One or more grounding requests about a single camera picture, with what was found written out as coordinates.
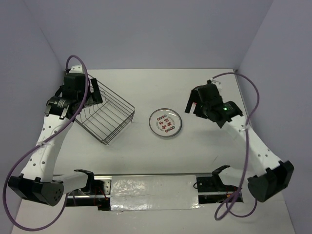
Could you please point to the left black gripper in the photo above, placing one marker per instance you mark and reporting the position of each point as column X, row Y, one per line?
column 96, row 96

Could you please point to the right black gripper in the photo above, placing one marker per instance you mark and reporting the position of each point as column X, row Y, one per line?
column 194, row 95

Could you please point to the white plate red characters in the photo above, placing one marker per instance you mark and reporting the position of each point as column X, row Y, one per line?
column 165, row 122

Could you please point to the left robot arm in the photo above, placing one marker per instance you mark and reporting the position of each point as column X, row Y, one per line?
column 37, row 182

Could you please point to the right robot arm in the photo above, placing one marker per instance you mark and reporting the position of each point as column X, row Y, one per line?
column 272, row 175

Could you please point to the silver foil tape sheet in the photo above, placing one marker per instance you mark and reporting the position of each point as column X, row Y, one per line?
column 152, row 193

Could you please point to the metal wire dish rack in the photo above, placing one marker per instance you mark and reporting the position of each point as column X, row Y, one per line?
column 106, row 120

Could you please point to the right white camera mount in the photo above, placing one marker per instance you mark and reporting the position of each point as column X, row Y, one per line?
column 216, row 83

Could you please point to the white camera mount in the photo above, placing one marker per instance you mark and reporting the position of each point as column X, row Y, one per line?
column 75, row 69
column 216, row 83

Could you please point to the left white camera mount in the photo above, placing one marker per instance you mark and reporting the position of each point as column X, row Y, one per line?
column 75, row 69

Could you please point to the metal base rail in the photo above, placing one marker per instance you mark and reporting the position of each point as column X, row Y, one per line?
column 209, row 187

